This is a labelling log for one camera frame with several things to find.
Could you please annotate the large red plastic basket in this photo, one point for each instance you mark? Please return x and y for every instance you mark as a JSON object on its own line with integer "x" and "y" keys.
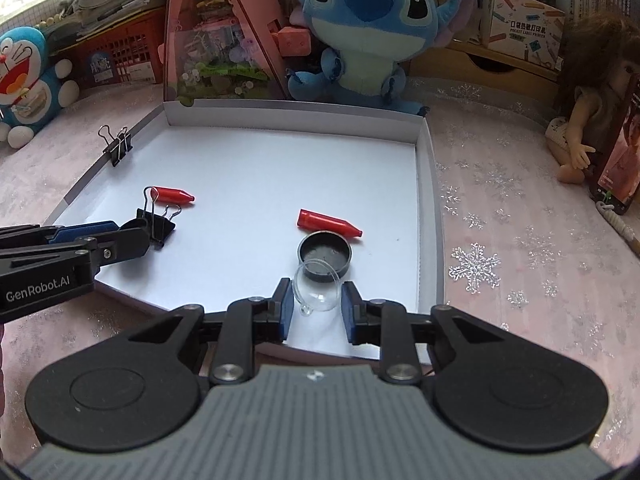
{"x": 125, "y": 52}

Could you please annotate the clear plastic dome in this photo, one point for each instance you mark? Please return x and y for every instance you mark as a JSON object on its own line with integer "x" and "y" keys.
{"x": 316, "y": 296}

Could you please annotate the brown-haired doll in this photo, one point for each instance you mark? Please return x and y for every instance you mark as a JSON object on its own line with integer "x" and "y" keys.
{"x": 595, "y": 90}

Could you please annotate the blue alien plush toy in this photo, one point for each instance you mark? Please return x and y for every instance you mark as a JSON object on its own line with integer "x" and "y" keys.
{"x": 367, "y": 25}

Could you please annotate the blue robot cat plush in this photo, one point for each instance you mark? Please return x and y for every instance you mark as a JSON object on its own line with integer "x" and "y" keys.
{"x": 25, "y": 75}

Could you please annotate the white cardboard box tray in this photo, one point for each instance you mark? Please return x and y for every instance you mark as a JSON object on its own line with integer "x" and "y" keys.
{"x": 250, "y": 185}

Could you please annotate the white label printer box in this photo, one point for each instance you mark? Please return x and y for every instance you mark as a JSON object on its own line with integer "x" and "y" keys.
{"x": 525, "y": 25}

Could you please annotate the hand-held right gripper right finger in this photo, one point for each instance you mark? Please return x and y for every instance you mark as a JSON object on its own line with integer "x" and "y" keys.
{"x": 349, "y": 315}

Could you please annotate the small black binder clip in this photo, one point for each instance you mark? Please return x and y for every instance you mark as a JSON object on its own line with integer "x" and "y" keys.
{"x": 118, "y": 148}

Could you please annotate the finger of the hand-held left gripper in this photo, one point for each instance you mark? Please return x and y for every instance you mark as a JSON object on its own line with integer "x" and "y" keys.
{"x": 125, "y": 245}
{"x": 85, "y": 230}

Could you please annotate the wooden drawer box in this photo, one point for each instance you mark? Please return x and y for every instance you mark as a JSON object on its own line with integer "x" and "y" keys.
{"x": 480, "y": 66}

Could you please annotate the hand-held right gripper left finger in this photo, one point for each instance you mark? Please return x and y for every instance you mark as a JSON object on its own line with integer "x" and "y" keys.
{"x": 286, "y": 310}

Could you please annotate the small red crayon cap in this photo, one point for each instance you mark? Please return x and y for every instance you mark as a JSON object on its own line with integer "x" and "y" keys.
{"x": 175, "y": 195}

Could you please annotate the large black binder clip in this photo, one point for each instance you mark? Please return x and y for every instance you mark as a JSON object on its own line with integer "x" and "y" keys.
{"x": 160, "y": 227}

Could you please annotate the large red crayon cap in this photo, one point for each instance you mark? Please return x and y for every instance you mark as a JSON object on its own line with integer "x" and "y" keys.
{"x": 327, "y": 222}

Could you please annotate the pink snowflake tablecloth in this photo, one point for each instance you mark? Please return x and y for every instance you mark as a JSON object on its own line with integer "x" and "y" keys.
{"x": 500, "y": 310}

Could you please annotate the smartphone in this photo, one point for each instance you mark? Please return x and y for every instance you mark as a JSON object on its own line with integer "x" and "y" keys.
{"x": 622, "y": 160}

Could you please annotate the pink triangular house model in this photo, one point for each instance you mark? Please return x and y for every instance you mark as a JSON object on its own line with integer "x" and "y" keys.
{"x": 220, "y": 35}

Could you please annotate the black round cap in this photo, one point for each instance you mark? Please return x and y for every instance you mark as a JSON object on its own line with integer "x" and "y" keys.
{"x": 325, "y": 250}

